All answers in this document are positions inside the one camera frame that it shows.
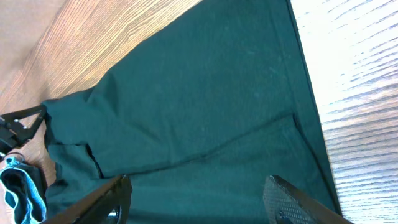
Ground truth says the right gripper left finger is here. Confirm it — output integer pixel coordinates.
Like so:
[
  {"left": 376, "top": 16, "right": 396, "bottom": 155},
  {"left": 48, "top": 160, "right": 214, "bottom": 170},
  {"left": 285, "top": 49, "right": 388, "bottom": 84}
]
[{"left": 43, "top": 175, "right": 132, "bottom": 224}]

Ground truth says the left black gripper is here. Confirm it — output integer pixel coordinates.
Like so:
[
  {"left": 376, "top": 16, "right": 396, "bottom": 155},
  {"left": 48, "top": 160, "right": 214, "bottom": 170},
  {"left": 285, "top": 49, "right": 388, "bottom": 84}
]
[{"left": 1, "top": 105, "right": 47, "bottom": 156}]

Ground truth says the light blue garment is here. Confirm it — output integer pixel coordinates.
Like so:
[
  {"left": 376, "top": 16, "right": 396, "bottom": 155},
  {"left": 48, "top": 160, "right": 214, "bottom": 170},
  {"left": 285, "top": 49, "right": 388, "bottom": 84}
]
[{"left": 1, "top": 157, "right": 47, "bottom": 224}]

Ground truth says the black t-shirt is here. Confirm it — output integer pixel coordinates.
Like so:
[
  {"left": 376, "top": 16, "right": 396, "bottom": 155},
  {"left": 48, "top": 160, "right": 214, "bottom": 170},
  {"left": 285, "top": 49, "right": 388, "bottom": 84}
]
[{"left": 44, "top": 0, "right": 340, "bottom": 223}]

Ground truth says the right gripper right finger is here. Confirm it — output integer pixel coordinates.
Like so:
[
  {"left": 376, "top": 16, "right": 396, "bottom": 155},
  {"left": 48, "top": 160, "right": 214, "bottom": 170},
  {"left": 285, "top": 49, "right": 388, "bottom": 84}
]
[{"left": 263, "top": 175, "right": 353, "bottom": 224}]

